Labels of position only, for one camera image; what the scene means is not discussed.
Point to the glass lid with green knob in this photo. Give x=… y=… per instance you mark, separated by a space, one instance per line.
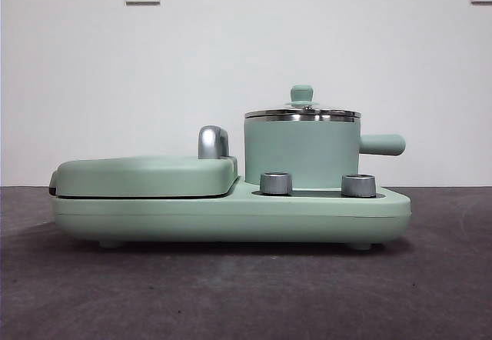
x=303 y=94

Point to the mint green steamer pot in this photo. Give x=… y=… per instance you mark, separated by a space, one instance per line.
x=300 y=147

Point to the silver control knob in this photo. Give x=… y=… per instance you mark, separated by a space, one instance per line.
x=275 y=183
x=358 y=185

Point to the mint green breakfast maker base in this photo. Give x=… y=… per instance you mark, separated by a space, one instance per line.
x=230 y=217

